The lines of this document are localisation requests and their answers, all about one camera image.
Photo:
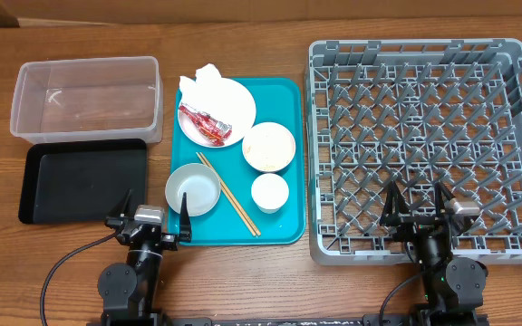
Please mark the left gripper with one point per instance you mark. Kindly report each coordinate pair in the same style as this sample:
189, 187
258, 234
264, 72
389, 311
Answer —
185, 226

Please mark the red snack wrapper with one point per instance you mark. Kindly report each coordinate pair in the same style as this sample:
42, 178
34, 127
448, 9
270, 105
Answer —
215, 131

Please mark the white cup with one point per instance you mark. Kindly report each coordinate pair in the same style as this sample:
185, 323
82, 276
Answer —
269, 192

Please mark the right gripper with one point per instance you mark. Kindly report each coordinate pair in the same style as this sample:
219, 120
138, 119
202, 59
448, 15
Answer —
418, 228

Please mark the white napkin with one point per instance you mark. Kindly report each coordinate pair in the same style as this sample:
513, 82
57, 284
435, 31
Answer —
201, 93

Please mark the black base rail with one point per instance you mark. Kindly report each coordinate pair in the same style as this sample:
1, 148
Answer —
365, 320

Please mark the grey shallow bowl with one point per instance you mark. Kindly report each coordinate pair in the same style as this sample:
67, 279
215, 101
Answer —
201, 185

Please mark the white round plate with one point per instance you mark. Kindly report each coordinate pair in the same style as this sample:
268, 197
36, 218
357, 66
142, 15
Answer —
235, 106

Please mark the clear plastic bin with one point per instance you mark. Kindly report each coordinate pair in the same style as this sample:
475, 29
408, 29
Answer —
88, 99

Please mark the black tray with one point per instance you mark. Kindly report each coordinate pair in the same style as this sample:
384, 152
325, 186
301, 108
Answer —
72, 182

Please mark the wooden chopstick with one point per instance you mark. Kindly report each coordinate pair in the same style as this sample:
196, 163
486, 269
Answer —
227, 192
231, 192

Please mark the grey dish rack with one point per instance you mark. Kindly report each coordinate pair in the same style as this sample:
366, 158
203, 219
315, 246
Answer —
414, 113

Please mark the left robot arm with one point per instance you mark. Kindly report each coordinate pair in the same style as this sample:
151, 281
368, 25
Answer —
128, 289

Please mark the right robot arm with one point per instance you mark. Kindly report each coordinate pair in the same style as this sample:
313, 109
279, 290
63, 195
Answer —
453, 286

